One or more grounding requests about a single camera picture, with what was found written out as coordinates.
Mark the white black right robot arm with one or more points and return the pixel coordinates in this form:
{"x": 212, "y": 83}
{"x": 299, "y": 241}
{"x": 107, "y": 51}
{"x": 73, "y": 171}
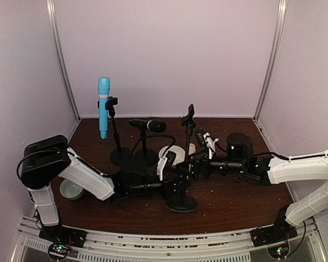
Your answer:
{"x": 265, "y": 169}

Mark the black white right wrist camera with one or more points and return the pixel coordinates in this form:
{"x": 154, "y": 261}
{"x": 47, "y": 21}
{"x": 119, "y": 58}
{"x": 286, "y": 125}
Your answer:
{"x": 207, "y": 141}

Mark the black microphone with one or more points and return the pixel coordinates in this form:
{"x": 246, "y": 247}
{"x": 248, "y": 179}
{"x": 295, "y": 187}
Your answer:
{"x": 151, "y": 125}

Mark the beige microphone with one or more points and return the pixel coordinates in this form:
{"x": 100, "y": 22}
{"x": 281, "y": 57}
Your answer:
{"x": 192, "y": 148}

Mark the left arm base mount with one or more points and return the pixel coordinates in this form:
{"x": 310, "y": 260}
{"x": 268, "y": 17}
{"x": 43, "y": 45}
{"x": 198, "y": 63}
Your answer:
{"x": 62, "y": 239}

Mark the metal front rail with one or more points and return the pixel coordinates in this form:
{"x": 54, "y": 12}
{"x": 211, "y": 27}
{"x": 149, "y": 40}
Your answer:
{"x": 228, "y": 246}

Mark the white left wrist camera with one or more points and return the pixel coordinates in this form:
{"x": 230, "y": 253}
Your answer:
{"x": 161, "y": 166}

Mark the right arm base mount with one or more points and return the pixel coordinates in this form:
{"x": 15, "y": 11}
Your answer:
{"x": 275, "y": 238}

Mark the pale green ceramic bowl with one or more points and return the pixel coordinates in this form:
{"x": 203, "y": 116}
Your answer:
{"x": 70, "y": 190}

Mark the black microphone stand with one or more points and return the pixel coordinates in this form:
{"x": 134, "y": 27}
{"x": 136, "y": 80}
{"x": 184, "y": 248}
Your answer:
{"x": 146, "y": 154}
{"x": 180, "y": 202}
{"x": 119, "y": 155}

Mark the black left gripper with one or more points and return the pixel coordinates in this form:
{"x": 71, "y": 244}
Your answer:
{"x": 169, "y": 187}

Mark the blue microphone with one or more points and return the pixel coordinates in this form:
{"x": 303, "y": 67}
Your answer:
{"x": 103, "y": 93}

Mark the white ceramic bowl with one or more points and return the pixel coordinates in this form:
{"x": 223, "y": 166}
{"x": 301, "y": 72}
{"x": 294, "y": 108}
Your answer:
{"x": 179, "y": 151}

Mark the black front microphone stand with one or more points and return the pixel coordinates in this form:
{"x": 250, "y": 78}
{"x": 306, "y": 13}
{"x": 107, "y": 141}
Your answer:
{"x": 119, "y": 155}

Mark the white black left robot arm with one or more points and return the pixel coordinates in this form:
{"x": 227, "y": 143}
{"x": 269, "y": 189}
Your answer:
{"x": 47, "y": 159}

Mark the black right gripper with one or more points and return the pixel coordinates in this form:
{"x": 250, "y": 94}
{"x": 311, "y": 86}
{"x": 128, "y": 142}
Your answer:
{"x": 196, "y": 169}

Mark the left aluminium frame post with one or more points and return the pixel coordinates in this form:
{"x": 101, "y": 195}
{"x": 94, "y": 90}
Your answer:
{"x": 50, "y": 4}

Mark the aluminium frame post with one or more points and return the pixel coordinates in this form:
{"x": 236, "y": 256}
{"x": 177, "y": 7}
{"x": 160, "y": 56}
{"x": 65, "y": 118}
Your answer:
{"x": 277, "y": 38}
{"x": 50, "y": 4}

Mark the right aluminium frame post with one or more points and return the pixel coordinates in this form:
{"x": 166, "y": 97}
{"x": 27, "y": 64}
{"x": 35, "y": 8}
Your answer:
{"x": 277, "y": 38}

